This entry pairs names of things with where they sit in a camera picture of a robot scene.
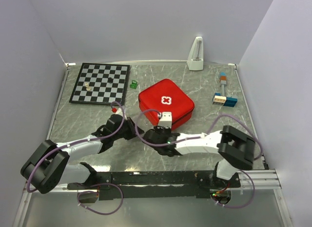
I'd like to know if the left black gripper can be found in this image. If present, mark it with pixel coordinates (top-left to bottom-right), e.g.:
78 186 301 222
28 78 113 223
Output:
113 117 144 140

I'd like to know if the red black medicine case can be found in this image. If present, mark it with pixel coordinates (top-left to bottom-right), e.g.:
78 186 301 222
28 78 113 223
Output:
138 79 195 130

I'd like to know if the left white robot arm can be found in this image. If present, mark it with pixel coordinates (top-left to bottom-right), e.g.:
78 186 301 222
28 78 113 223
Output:
20 114 144 194

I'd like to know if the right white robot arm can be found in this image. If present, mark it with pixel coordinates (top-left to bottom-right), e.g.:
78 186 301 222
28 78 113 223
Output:
143 125 255 187

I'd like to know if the small green toy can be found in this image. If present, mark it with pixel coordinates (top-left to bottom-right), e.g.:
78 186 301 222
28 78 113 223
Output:
130 80 137 89

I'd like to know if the black white chessboard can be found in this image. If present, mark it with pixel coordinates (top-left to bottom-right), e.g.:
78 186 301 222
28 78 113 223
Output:
69 63 131 105

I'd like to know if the black base bar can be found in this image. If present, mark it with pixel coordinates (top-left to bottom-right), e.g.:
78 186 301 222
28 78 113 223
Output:
67 170 241 201

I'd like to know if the blue toy block stack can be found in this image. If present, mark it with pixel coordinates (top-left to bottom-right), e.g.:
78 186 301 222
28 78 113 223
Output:
212 93 238 107

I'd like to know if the white metronome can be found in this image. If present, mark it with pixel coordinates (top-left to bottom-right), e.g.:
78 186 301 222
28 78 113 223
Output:
187 37 204 71

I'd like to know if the grey orange blue toy stick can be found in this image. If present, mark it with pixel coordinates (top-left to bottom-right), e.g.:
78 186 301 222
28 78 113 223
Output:
219 72 227 96

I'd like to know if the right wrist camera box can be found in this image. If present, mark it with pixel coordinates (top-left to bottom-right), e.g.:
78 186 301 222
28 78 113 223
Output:
157 112 173 128

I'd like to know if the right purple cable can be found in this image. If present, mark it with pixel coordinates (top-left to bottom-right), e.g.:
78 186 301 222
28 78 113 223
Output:
134 109 263 209

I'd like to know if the aluminium frame rail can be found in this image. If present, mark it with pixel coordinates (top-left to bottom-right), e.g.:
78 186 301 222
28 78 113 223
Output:
238 170 281 190

